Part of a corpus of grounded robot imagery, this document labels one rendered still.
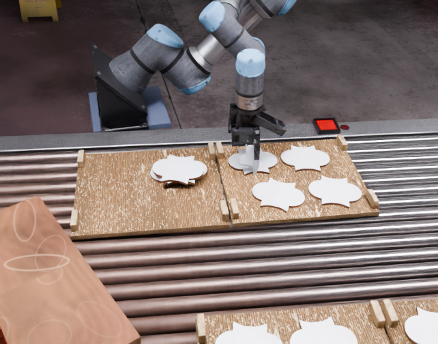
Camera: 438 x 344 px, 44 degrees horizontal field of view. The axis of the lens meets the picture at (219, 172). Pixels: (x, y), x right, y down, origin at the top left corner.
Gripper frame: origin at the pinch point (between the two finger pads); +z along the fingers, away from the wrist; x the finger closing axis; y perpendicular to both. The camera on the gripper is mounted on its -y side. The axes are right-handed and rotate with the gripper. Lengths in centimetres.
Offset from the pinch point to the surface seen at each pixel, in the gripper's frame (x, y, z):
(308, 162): 3.0, -16.5, 0.1
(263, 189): 13.7, -0.4, -0.3
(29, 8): -334, 121, 79
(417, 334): 65, -23, 0
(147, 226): 24.1, 32.7, -0.2
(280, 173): 5.9, -7.0, 0.7
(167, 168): 4.6, 25.9, -3.4
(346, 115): -164, -100, 96
